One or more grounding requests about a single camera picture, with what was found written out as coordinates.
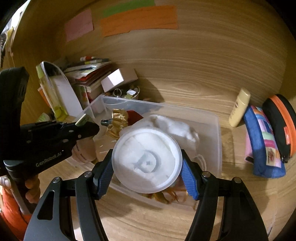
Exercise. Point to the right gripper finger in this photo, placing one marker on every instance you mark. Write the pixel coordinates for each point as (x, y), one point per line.
(86, 127)

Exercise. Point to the round white plastic container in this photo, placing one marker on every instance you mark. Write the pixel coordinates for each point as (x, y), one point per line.
(146, 160)

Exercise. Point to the cream lotion tube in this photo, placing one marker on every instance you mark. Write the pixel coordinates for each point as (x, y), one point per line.
(240, 107)

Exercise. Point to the blue patchwork pouch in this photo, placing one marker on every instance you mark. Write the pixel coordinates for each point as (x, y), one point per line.
(264, 150)

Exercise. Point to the pink phone under pouch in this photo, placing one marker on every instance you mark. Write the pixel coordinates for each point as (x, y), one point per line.
(248, 150)

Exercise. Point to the person hand on gripper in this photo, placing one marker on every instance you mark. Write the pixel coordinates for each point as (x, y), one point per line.
(33, 184)

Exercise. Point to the stack of books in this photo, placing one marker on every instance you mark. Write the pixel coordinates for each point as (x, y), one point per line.
(85, 78)

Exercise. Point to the yellow green spray bottle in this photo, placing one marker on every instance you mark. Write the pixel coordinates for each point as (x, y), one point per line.
(51, 93)

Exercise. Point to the dark green small bottle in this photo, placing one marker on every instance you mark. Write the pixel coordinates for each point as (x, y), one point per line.
(106, 122)

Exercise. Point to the pink sticky note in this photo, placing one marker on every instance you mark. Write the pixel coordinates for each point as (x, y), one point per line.
(79, 25)

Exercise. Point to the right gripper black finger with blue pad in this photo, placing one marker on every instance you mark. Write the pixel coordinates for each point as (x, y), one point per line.
(241, 219)
(52, 218)

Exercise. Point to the small orange box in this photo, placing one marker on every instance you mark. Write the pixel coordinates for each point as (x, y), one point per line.
(40, 90)

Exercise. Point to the small white pink box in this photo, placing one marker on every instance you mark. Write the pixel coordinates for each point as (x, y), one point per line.
(119, 77)

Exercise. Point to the black orange zip case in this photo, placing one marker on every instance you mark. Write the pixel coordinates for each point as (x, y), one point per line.
(281, 117)

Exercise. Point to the white cloth pouch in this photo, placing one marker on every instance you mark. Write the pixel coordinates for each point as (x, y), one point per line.
(185, 135)

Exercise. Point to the clear plastic storage bin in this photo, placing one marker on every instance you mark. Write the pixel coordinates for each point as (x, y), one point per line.
(205, 123)

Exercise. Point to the red pouch gold tie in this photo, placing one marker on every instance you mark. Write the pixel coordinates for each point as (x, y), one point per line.
(121, 119)

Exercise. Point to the green sticky note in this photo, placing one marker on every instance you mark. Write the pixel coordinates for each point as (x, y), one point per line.
(131, 5)

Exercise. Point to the orange sticky note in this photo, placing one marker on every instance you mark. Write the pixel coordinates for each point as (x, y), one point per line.
(151, 17)

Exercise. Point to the white arched paper holder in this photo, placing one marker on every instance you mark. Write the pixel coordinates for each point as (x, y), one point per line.
(66, 92)

